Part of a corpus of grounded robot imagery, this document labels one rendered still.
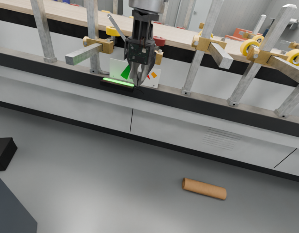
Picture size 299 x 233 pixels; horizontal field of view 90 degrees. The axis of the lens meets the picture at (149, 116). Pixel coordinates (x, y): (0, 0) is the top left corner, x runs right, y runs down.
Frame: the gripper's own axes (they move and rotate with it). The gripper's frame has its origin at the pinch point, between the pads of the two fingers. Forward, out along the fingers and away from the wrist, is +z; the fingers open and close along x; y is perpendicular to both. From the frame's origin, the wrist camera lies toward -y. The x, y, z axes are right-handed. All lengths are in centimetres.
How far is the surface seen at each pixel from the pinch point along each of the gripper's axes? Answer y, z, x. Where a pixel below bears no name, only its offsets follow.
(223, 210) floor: -8, 82, 70
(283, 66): -13, -13, 48
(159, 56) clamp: -23.9, -3.8, 3.8
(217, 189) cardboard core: -17, 74, 65
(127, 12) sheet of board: -457, 7, -144
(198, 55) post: -24.6, -7.5, 20.7
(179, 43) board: -45.6, -7.5, 11.8
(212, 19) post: -24.5, -21.4, 21.0
